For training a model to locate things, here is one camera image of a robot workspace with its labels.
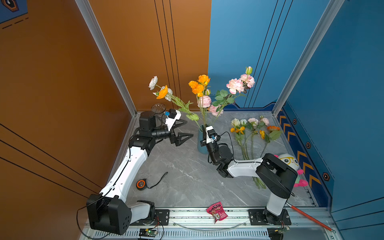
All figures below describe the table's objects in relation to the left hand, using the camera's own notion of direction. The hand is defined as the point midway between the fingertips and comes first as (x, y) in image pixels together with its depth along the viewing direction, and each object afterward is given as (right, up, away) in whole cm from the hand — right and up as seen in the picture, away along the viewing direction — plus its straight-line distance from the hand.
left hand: (188, 127), depth 70 cm
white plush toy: (+57, -19, +15) cm, 62 cm away
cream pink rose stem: (+52, +3, +39) cm, 66 cm away
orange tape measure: (-27, -31, +11) cm, 43 cm away
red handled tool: (+60, -45, +3) cm, 75 cm away
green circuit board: (-20, -50, +1) cm, 54 cm away
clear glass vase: (-22, +11, +28) cm, 37 cm away
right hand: (+8, +1, +8) cm, 11 cm away
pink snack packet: (+14, -42, +4) cm, 45 cm away
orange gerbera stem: (+58, -5, +33) cm, 66 cm away
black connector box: (+41, -50, 0) cm, 64 cm away
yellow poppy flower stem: (+50, -5, +34) cm, 61 cm away
